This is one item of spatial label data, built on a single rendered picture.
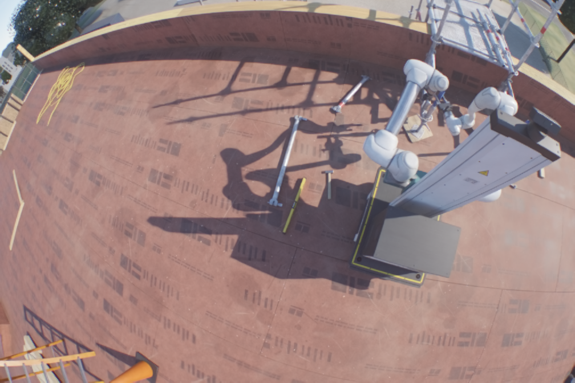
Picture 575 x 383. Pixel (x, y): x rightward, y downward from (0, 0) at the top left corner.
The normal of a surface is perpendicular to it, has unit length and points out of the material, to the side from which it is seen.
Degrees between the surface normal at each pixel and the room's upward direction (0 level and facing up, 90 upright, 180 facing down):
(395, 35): 90
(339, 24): 90
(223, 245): 0
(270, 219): 0
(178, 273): 0
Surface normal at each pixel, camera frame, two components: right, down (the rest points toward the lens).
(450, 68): -0.30, 0.91
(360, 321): -0.15, -0.34
